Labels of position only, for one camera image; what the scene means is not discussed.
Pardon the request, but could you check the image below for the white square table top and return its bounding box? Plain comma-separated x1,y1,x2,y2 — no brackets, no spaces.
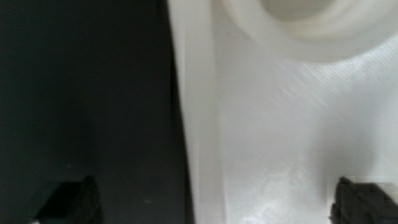
167,0,398,224

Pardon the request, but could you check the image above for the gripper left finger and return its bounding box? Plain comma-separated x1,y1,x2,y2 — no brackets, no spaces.
34,176,102,224

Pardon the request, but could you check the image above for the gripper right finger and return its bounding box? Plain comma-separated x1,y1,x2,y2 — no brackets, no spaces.
331,177,398,224

